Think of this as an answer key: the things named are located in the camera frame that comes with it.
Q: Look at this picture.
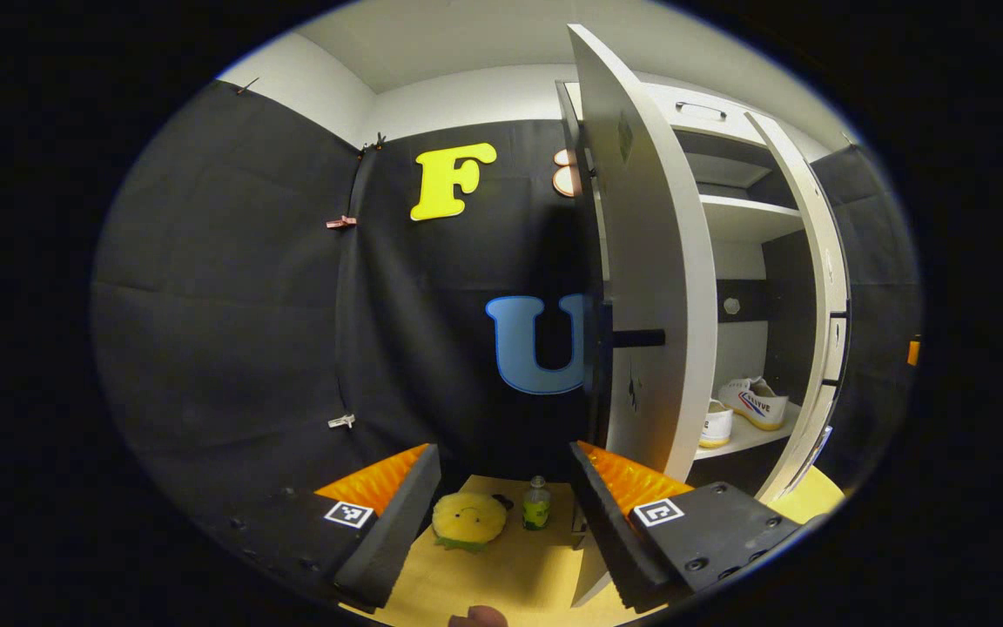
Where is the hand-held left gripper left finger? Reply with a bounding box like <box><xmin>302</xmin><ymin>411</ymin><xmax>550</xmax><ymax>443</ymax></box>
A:
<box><xmin>205</xmin><ymin>442</ymin><xmax>442</xmax><ymax>610</ymax></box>

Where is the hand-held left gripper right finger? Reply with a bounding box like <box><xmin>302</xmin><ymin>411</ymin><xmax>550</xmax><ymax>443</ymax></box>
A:
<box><xmin>569</xmin><ymin>440</ymin><xmax>809</xmax><ymax>613</ymax></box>

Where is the white canvas shoe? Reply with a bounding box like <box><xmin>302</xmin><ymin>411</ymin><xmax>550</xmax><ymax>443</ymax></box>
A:
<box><xmin>697</xmin><ymin>398</ymin><xmax>735</xmax><ymax>450</ymax></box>
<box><xmin>717</xmin><ymin>375</ymin><xmax>791</xmax><ymax>433</ymax></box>

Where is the white cabinet door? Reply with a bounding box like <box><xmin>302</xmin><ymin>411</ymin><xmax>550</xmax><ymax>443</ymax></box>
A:
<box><xmin>566</xmin><ymin>24</ymin><xmax>719</xmax><ymax>609</ymax></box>
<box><xmin>745</xmin><ymin>111</ymin><xmax>853</xmax><ymax>505</ymax></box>

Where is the white and grey shoe cabinet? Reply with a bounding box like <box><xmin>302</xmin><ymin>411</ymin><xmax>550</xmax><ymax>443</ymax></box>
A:
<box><xmin>558</xmin><ymin>80</ymin><xmax>851</xmax><ymax>506</ymax></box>

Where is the white cabinet drawer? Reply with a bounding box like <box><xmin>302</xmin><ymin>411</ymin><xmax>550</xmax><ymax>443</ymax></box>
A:
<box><xmin>651</xmin><ymin>82</ymin><xmax>835</xmax><ymax>163</ymax></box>

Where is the small green bottle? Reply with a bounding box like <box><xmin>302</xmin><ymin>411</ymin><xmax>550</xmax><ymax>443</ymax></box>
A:
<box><xmin>522</xmin><ymin>475</ymin><xmax>553</xmax><ymax>531</ymax></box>

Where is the yellow smiley plush toy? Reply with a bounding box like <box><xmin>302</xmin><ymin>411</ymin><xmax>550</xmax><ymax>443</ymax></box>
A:
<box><xmin>431</xmin><ymin>491</ymin><xmax>510</xmax><ymax>555</ymax></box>

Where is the black backdrop cloth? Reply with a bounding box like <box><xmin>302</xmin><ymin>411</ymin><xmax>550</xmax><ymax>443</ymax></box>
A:
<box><xmin>809</xmin><ymin>143</ymin><xmax>926</xmax><ymax>490</ymax></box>
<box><xmin>90</xmin><ymin>78</ymin><xmax>609</xmax><ymax>525</ymax></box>

